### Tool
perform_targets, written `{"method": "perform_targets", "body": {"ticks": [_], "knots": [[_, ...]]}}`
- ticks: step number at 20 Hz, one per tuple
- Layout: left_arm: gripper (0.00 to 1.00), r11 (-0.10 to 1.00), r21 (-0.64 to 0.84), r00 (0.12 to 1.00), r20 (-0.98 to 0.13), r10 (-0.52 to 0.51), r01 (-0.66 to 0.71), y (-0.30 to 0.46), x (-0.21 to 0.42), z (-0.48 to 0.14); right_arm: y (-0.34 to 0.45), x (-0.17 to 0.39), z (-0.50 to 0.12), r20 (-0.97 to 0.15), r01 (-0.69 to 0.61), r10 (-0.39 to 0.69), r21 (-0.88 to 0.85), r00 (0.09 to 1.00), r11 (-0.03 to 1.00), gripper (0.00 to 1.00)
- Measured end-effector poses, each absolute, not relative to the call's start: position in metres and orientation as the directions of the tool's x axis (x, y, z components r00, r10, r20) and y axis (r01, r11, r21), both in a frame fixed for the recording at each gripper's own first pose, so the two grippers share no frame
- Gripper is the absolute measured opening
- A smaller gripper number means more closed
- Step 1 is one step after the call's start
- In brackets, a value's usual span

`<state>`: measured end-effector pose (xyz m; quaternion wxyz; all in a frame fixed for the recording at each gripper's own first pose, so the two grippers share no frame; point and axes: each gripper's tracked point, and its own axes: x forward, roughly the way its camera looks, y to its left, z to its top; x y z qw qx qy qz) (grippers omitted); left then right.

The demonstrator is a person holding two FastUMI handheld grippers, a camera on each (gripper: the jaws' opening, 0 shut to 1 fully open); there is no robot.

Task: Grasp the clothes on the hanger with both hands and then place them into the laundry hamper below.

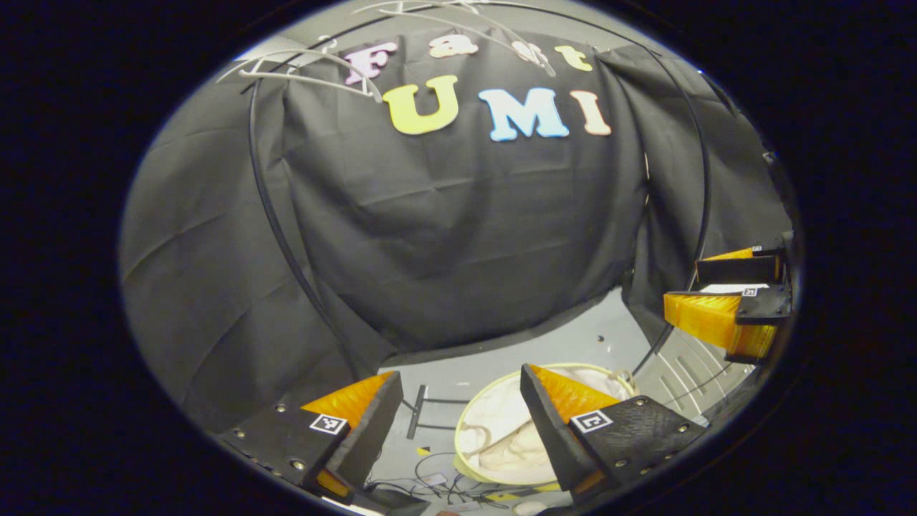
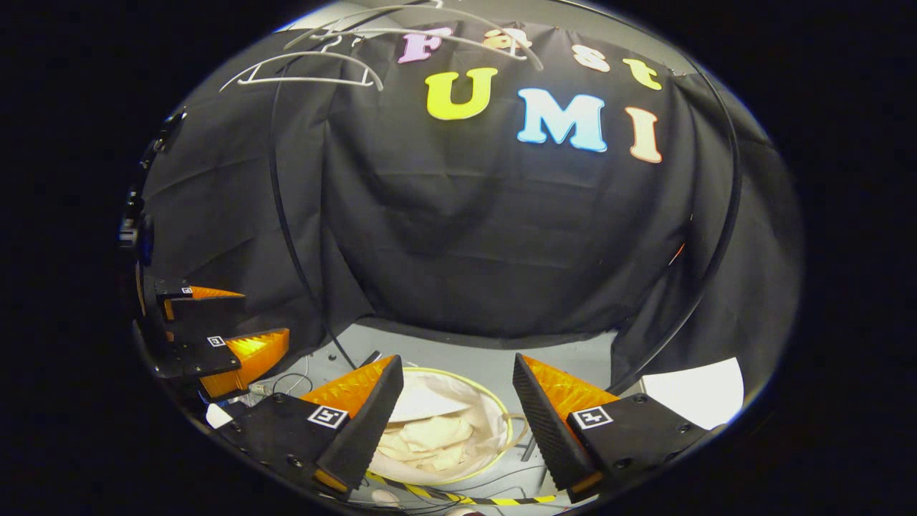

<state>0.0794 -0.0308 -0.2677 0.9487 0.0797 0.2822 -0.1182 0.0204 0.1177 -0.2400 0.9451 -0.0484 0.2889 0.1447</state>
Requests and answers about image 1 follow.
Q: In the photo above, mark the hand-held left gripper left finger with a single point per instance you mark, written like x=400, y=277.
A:
x=372, y=430

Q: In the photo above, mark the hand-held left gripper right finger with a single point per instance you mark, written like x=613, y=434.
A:
x=548, y=430

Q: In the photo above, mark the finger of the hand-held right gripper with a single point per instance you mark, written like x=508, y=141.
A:
x=709, y=319
x=738, y=271

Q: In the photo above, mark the cream round laundry hamper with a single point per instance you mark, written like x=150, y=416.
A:
x=494, y=401

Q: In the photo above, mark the white plastic hanger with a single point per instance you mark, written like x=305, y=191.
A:
x=549, y=68
x=308, y=80

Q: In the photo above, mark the black clothes rack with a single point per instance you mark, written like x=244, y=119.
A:
x=417, y=412

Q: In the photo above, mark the grey ribbed panel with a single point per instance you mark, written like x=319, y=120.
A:
x=680, y=373

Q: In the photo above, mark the black backdrop cloth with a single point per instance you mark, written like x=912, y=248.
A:
x=466, y=215

